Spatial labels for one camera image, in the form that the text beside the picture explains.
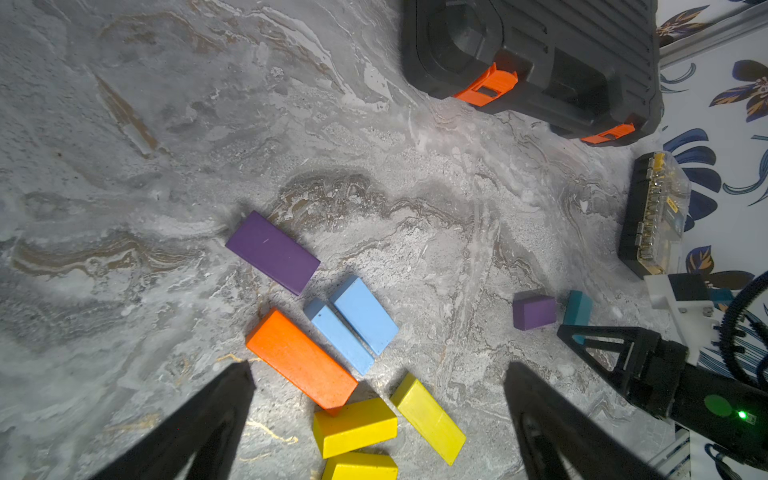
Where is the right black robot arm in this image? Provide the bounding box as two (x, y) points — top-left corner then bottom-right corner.
(557, 273), (767, 470)

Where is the small yellow block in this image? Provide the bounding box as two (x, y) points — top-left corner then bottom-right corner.
(312, 398), (398, 459)

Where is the light blue block right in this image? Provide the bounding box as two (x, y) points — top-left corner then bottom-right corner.
(330, 275), (399, 356)

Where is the orange block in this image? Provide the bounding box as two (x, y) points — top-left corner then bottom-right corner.
(246, 308), (358, 416)

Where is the light blue block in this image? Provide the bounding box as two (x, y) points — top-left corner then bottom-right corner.
(304, 298), (374, 375)
(330, 275), (399, 356)

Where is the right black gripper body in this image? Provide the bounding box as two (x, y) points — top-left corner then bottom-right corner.
(626, 329), (689, 419)

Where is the yellow screwdriver bit set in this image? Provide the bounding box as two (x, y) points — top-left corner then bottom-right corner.
(618, 151), (692, 278)

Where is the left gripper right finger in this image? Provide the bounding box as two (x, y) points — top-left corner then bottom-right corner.
(504, 362), (662, 479)

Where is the black plastic tool case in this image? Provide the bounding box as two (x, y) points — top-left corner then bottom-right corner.
(401, 0), (663, 147)

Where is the purple block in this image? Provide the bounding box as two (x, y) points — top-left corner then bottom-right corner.
(512, 295), (557, 331)
(225, 211), (320, 296)

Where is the long yellow block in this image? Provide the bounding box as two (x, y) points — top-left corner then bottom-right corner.
(390, 373), (466, 466)

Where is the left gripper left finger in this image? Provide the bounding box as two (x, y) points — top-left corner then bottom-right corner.
(94, 361), (256, 479)

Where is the light blue block left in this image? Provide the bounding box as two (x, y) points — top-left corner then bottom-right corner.
(304, 298), (374, 375)

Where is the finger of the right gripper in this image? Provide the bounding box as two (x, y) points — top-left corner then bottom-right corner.
(557, 325), (636, 390)

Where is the teal block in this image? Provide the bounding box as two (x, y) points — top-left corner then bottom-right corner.
(563, 290), (593, 326)

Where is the yellow block lower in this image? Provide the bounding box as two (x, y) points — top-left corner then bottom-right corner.
(322, 452), (399, 480)

